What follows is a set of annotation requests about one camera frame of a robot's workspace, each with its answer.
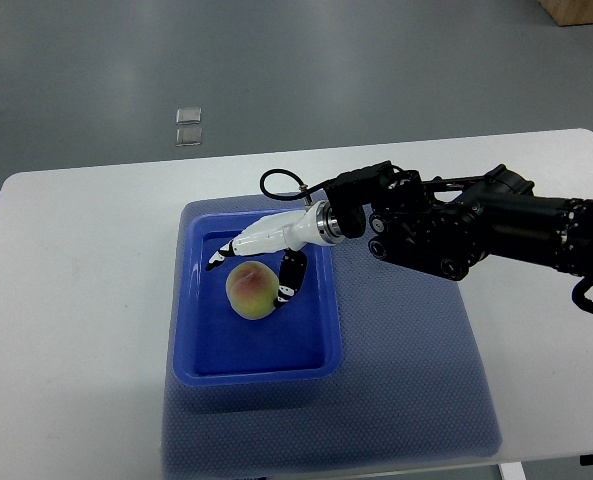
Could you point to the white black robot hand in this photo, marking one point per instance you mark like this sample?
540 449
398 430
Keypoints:
278 240

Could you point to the peach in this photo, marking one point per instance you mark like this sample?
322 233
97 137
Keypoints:
252 288

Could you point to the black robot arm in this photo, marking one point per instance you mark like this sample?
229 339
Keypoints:
443 227

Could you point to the lower floor socket plate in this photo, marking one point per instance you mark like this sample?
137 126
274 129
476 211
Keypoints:
188 136

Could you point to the floor socket plate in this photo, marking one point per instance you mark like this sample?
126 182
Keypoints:
188 136
188 115

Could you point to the upper floor socket plate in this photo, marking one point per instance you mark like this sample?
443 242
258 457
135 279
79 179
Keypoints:
188 115

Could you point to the blue plastic tray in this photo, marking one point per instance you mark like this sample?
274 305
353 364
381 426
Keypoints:
214 346

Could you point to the grey blue woven mat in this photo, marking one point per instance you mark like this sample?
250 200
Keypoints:
411 387

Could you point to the white table leg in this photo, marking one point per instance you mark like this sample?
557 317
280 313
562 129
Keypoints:
512 471

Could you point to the wooden box corner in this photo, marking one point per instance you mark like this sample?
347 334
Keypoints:
569 12

